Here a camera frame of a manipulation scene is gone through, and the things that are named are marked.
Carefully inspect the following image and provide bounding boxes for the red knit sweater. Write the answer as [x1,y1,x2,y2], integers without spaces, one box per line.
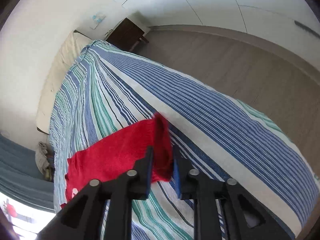
[65,113,173,202]

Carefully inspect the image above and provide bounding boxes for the pile of clothes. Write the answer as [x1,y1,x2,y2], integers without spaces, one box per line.
[35,142,55,182]

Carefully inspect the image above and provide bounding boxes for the teal window curtain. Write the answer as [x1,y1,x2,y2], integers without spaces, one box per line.
[0,136,55,213]

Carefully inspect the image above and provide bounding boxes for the striped blue green bedspread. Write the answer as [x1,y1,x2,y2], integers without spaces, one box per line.
[49,41,319,238]

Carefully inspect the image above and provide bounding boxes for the cream padded headboard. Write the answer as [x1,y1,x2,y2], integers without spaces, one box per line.
[36,30,92,135]

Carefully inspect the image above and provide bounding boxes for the dark wooden nightstand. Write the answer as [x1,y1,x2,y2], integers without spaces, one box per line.
[105,18,149,51]

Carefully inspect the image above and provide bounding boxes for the white wardrobe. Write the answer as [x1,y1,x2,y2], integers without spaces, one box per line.
[122,0,320,41]

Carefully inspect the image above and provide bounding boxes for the white wall switch panel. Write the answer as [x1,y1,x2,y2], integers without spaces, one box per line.
[89,12,106,30]

